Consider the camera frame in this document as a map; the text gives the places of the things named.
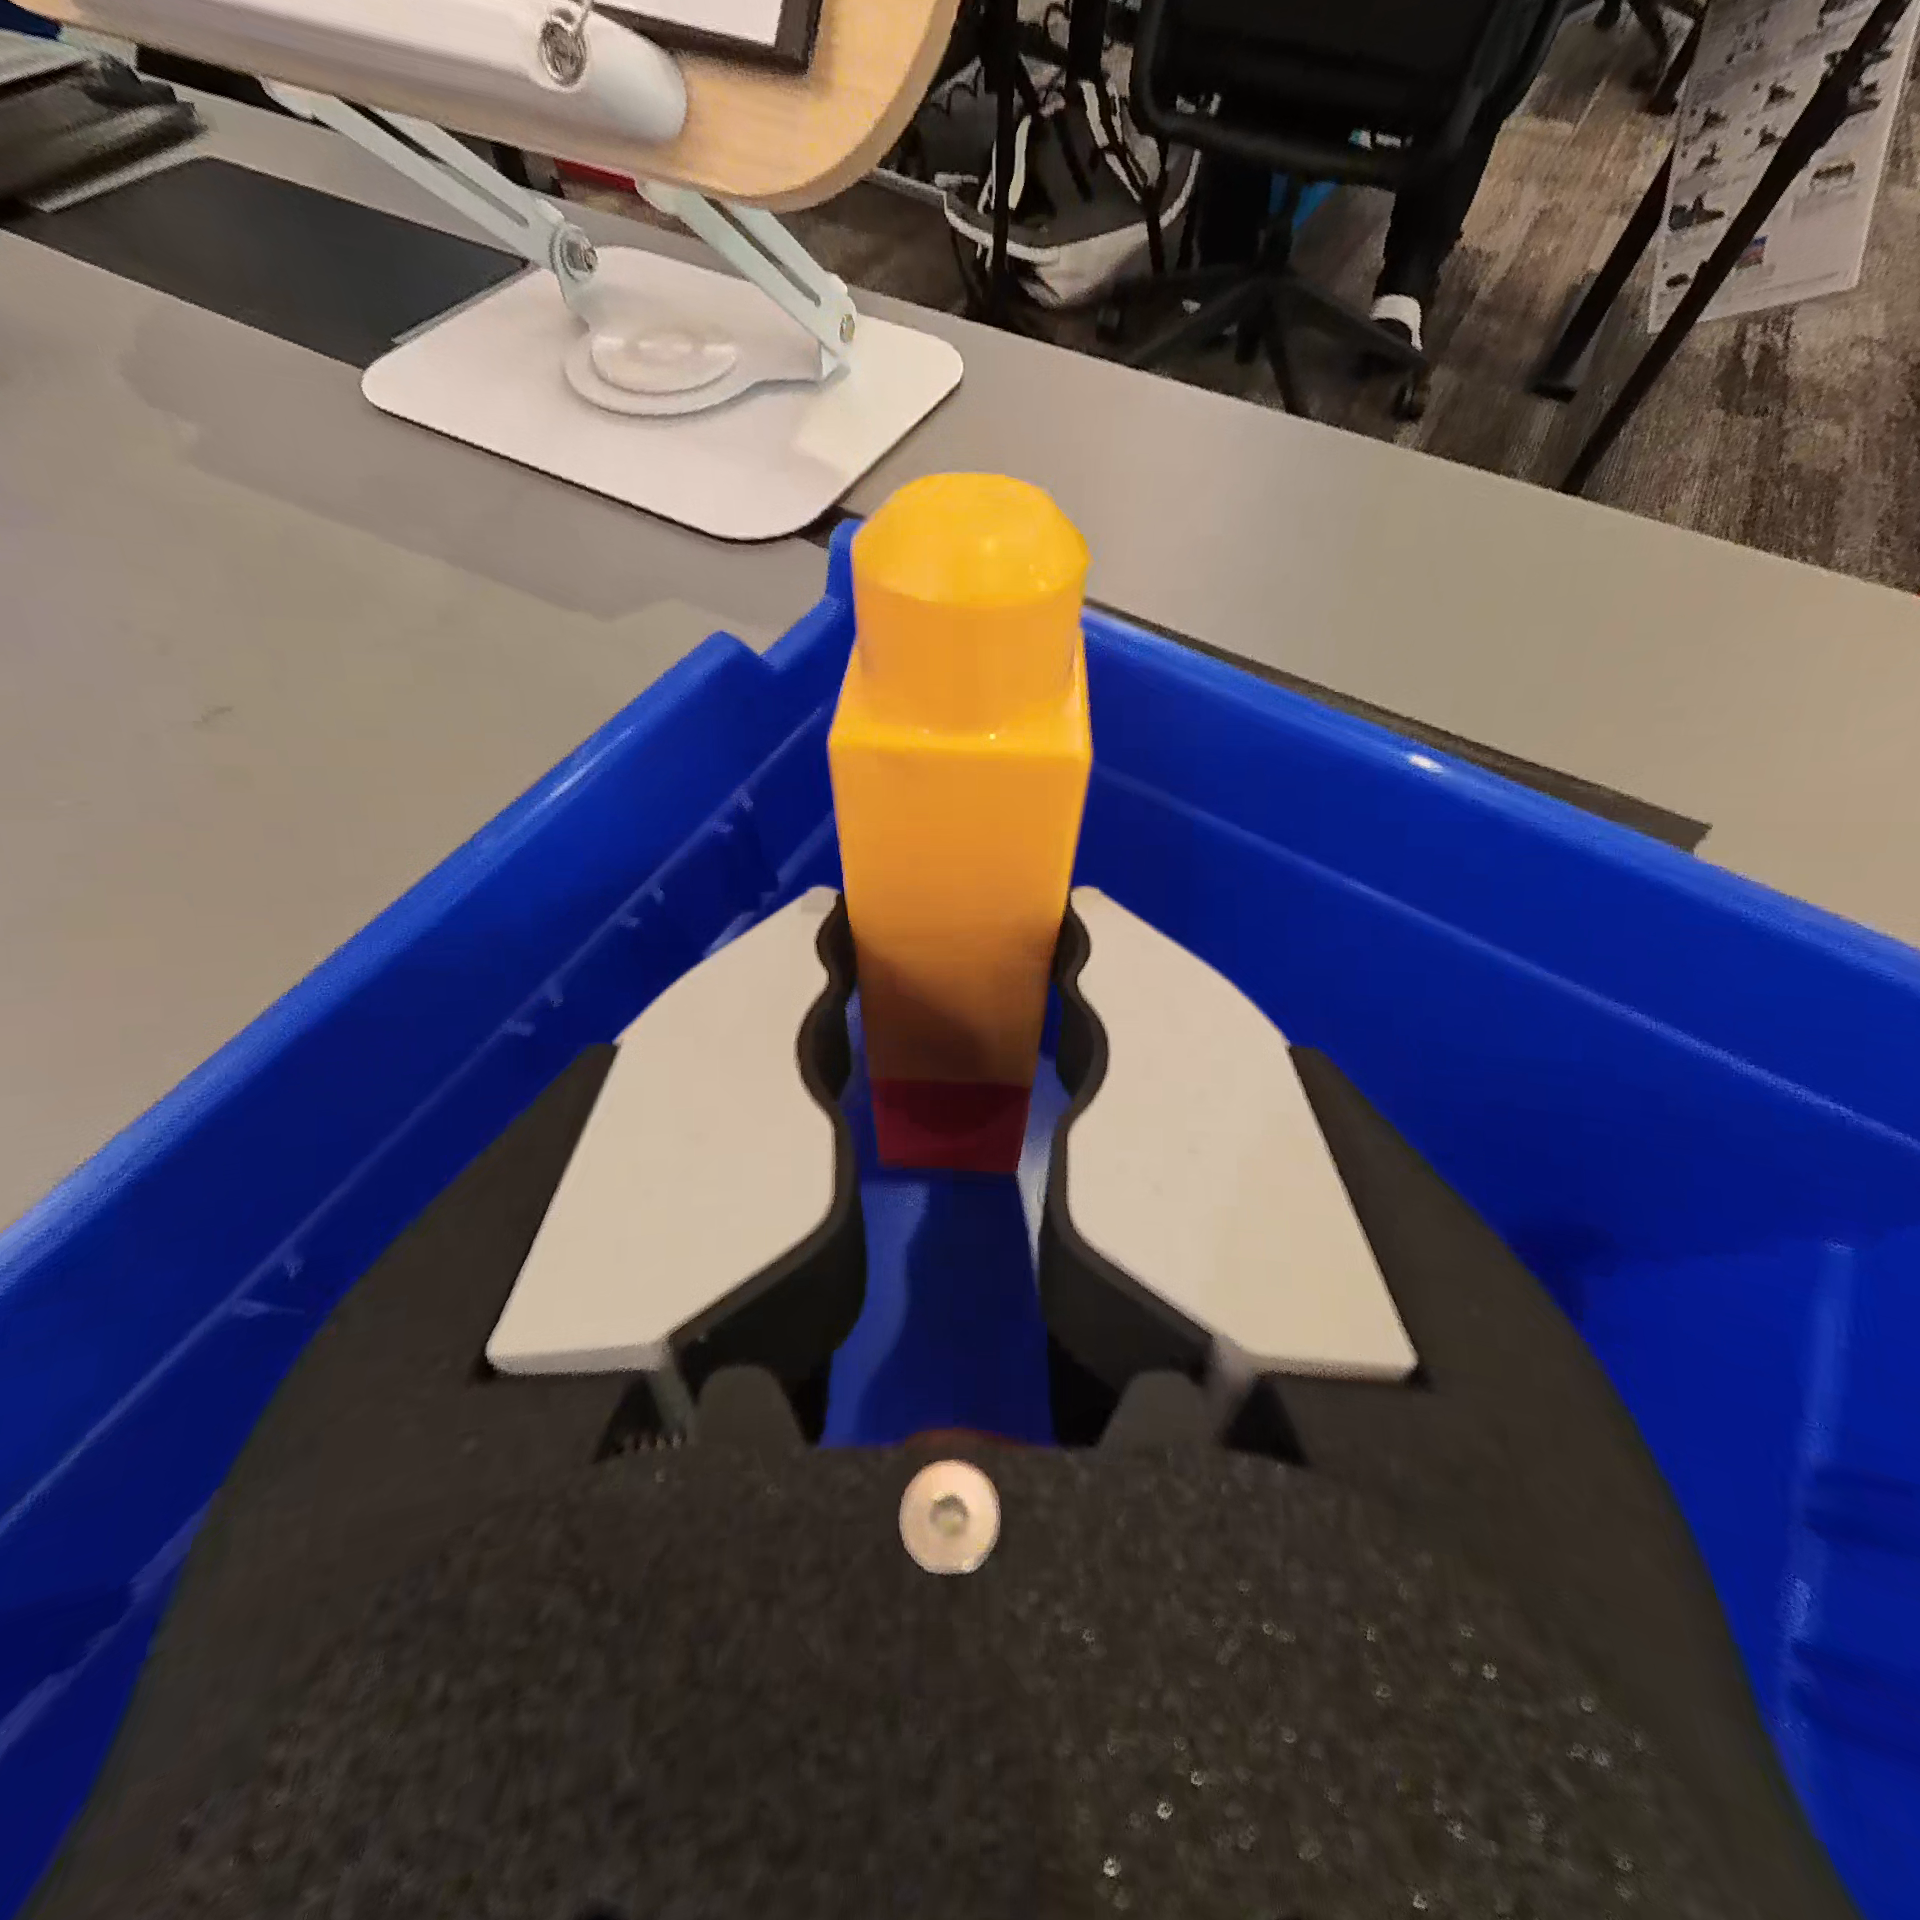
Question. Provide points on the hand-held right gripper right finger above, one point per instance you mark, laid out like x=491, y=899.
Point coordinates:
x=1225, y=1201

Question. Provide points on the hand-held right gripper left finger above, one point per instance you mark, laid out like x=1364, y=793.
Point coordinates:
x=676, y=1201

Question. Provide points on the blue plastic bin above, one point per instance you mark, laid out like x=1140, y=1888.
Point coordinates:
x=1425, y=1079

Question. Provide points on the red mega block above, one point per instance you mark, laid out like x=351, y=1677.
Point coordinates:
x=950, y=1126

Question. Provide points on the yellow mega block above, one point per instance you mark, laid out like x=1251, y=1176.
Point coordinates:
x=961, y=839

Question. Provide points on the instruction sheet on white stand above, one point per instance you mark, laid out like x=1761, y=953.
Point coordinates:
x=676, y=436

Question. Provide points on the white and black bag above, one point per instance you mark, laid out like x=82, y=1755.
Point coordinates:
x=1079, y=254

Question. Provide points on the small framed sign stand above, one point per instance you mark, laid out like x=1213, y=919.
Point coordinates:
x=1695, y=300

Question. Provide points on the dark grey desk mat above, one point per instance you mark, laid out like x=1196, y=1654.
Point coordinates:
x=226, y=254

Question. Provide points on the black office chair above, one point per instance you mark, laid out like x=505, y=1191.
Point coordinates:
x=1319, y=77

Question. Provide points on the printed paper sheet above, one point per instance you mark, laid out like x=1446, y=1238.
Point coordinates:
x=1770, y=181

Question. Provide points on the black folder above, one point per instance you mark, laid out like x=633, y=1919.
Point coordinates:
x=90, y=135

